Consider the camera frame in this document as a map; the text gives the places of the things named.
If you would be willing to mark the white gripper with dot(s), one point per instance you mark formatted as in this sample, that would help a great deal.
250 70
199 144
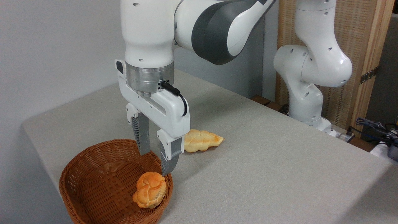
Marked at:
161 107

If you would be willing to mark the long braided bread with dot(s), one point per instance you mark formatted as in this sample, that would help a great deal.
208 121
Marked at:
202 140

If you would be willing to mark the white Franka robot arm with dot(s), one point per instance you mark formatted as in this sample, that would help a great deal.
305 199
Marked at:
146 31

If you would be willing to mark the round knotted bread roll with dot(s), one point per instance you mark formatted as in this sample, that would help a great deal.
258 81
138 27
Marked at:
150 190

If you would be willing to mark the brown wicker basket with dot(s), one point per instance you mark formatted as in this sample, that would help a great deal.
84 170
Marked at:
93 186

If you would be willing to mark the white box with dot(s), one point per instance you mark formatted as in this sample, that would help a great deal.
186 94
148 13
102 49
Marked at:
377 151

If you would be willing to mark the black screen hinge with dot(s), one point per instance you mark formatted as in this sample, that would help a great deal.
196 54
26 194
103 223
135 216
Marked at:
369 75

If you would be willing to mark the wooden rattan screen panel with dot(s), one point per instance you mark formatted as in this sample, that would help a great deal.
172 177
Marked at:
357 31

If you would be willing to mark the dark grey device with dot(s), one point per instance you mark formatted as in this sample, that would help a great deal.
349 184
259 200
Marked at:
393 153

